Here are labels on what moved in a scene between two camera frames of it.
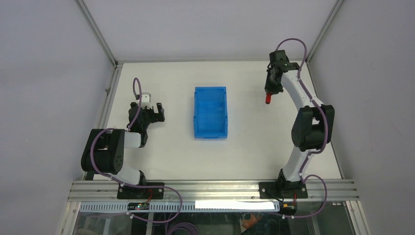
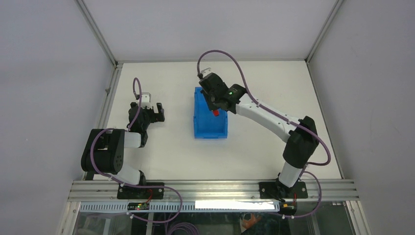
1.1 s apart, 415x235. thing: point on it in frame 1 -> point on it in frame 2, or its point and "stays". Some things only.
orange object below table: [248, 224] stays
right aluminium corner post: [324, 29] stays
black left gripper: [155, 117] stays
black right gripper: [272, 90] -> [212, 106]
